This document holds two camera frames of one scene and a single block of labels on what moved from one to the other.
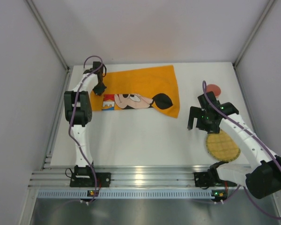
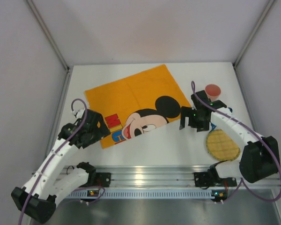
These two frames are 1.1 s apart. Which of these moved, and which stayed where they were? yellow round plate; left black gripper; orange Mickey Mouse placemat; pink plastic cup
Moved: orange Mickey Mouse placemat; left black gripper
Stayed: yellow round plate; pink plastic cup
